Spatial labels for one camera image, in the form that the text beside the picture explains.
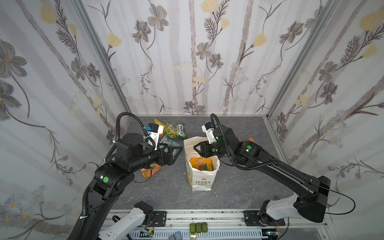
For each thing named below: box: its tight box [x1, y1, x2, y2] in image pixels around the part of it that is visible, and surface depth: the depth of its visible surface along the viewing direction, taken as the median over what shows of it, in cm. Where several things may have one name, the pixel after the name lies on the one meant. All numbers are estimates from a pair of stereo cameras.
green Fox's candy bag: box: [165, 123, 187, 139], surface depth 107 cm
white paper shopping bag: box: [183, 136, 220, 191], surface depth 74 cm
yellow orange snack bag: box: [190, 157, 213, 172], surface depth 90 cm
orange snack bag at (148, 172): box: [140, 163, 162, 178], surface depth 89 cm
